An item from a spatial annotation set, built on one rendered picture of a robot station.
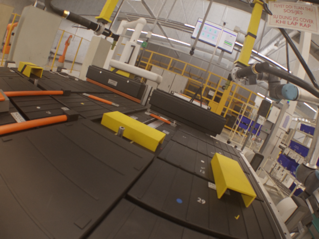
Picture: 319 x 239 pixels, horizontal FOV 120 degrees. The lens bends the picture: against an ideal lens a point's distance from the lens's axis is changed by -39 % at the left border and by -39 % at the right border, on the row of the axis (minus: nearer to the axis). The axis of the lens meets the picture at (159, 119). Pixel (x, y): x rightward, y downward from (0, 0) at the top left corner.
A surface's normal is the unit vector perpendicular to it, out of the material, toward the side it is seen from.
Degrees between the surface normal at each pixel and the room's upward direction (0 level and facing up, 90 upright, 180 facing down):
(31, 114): 0
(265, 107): 90
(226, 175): 0
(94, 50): 90
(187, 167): 0
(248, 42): 90
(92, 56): 90
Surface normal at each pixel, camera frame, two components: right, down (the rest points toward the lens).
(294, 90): -0.27, 0.16
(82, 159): 0.36, -0.91
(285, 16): -0.73, -0.12
